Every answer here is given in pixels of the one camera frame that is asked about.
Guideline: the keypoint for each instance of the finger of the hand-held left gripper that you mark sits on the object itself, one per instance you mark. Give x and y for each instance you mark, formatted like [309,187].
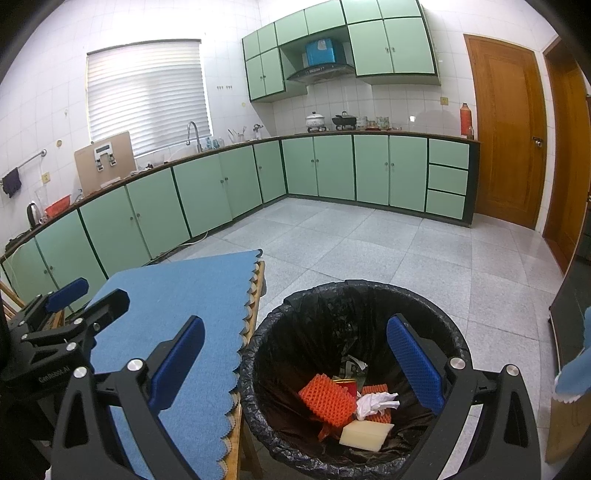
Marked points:
[106,309]
[69,293]

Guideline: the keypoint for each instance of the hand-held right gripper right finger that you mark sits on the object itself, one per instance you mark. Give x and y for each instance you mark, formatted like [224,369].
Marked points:
[413,364]

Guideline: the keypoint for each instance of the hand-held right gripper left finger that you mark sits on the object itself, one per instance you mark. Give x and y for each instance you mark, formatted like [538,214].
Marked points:
[178,364]

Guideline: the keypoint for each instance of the white tissue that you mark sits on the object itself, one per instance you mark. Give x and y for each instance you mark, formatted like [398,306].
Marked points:
[371,404]

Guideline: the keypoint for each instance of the crushed grey carton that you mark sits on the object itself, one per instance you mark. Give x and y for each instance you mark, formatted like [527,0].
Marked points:
[353,364]

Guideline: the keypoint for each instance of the orange foam net sleeve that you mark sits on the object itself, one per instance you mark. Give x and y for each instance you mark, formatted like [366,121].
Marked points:
[379,417]
[323,397]

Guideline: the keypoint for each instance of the red paper cup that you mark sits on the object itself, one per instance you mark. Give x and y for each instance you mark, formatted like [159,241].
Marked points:
[348,386]

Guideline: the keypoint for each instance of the pale yellow sponge block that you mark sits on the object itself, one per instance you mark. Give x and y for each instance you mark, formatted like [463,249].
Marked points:
[364,436]

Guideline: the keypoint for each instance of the bin with black bag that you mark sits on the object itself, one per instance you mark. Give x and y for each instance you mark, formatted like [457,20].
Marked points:
[286,332]

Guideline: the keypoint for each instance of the wooden chair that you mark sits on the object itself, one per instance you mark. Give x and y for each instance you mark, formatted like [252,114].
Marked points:
[8,290]

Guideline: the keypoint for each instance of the blue scalloped table cloth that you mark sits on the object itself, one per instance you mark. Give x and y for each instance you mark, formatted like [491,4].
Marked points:
[198,295]

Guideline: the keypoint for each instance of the red plastic basin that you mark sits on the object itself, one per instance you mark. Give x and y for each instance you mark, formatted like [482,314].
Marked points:
[57,207]

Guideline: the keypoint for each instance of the steel electric kettle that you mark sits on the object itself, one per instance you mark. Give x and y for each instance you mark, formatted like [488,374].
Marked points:
[32,214]

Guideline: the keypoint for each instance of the wooden table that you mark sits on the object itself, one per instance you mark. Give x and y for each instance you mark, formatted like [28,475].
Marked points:
[234,434]

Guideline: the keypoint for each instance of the tan wooden board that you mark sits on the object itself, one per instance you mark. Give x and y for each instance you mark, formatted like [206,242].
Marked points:
[85,173]

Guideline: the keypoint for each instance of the dark hanging towel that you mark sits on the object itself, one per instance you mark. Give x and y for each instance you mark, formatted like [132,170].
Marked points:
[11,182]

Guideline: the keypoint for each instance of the white device on board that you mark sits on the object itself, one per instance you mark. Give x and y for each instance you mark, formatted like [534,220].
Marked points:
[104,150]

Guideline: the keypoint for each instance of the light blue cloth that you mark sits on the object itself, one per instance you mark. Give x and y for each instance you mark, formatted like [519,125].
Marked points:
[577,369]

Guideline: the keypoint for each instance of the dark cabinet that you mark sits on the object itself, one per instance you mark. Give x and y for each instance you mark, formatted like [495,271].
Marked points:
[572,295]

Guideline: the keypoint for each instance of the steel kitchen faucet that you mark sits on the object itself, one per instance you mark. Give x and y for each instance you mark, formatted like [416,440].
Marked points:
[199,141]

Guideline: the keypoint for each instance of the green base cabinets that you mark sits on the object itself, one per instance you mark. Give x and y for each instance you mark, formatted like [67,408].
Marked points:
[332,166]

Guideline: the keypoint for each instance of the white window blind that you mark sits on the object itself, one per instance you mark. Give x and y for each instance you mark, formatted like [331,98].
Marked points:
[147,92]

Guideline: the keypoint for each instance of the utensil holder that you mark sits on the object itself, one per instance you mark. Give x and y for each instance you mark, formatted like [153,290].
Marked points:
[238,134]

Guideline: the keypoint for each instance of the group of glass jars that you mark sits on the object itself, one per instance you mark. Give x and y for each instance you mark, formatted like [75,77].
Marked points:
[373,123]

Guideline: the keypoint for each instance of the red thermos flask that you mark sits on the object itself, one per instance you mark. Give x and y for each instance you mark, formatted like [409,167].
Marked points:
[465,120]

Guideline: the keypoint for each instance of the brown wooden door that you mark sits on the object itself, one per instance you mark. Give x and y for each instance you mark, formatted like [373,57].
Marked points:
[503,129]

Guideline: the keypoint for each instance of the black wok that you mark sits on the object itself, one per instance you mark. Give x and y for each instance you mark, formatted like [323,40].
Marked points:
[344,121]

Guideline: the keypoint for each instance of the white cooking pot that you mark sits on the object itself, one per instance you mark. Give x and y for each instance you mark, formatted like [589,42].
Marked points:
[315,121]

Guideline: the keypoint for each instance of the range hood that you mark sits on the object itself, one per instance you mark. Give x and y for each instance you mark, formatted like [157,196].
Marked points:
[321,72]

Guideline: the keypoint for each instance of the blue box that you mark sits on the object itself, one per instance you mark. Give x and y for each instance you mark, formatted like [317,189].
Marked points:
[320,51]

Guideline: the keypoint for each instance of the steel towel rail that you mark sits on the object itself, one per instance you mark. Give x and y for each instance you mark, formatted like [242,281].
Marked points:
[32,158]

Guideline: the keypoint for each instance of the brown wooden door frame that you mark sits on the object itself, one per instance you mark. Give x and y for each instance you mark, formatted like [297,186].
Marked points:
[565,161]

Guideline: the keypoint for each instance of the green wall cabinets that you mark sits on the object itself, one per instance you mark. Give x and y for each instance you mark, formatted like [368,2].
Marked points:
[406,46]

